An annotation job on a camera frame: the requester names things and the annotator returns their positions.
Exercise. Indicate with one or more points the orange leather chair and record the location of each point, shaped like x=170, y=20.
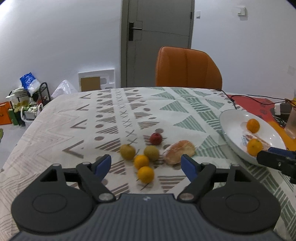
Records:
x=182, y=67

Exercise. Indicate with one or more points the green box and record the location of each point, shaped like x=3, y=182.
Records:
x=15, y=117

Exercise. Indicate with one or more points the small tangerine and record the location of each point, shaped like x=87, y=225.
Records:
x=145, y=174
x=140, y=161

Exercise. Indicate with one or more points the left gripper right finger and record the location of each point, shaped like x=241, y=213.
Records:
x=200, y=177

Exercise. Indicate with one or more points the large orange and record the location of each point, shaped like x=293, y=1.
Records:
x=253, y=125
x=254, y=146

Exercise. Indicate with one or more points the orange paper bag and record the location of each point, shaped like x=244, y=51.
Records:
x=4, y=114

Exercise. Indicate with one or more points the red orange table mat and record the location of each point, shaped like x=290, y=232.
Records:
x=261, y=107

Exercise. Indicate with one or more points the white plastic bag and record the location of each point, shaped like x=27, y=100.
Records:
x=65, y=87

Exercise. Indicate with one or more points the white power adapter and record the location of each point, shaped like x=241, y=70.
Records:
x=283, y=108

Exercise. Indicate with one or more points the ribbed glass cup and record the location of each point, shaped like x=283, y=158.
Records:
x=290, y=127

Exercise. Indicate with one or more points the black metal rack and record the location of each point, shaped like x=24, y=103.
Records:
x=20, y=96

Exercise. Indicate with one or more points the white ceramic plate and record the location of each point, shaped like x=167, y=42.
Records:
x=234, y=129

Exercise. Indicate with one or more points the white wall switch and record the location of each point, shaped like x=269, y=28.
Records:
x=242, y=11

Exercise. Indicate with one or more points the grey door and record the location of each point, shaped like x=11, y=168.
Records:
x=163, y=23

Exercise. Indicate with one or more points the green-brown round fruit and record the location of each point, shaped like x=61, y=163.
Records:
x=127, y=152
x=152, y=153

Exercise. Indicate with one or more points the black door handle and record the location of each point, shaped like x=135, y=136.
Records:
x=131, y=29

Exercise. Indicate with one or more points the small red fruit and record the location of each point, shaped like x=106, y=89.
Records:
x=155, y=139

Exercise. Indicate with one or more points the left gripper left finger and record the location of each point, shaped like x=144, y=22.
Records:
x=91, y=176

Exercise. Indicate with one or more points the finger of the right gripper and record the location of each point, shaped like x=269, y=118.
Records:
x=279, y=159

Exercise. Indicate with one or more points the small wall switch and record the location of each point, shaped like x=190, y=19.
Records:
x=198, y=14

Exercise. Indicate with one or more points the white tote bag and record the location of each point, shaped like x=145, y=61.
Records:
x=28, y=115

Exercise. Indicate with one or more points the blue white bag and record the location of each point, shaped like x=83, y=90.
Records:
x=30, y=83

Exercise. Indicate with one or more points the patterned white tablecloth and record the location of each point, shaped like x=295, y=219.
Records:
x=83, y=126

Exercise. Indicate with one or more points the white foam packaging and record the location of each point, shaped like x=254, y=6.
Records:
x=97, y=80

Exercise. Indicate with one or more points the peeled pomelo segment round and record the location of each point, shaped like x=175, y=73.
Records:
x=172, y=154

